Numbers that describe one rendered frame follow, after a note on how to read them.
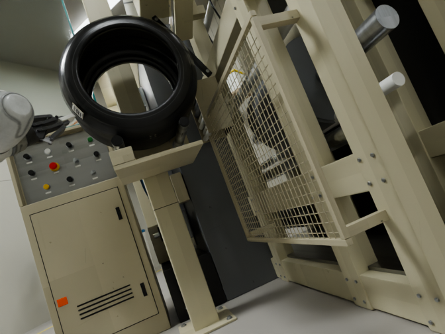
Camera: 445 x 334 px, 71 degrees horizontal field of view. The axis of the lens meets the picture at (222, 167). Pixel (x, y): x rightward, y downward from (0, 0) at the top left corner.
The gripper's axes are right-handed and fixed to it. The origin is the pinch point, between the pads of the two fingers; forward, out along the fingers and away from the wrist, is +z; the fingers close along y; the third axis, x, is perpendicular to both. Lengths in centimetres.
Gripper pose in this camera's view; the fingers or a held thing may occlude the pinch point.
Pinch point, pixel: (65, 120)
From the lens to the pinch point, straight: 130.1
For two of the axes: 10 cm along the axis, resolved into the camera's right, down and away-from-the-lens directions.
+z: 3.1, -4.0, 8.6
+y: 7.6, 6.5, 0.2
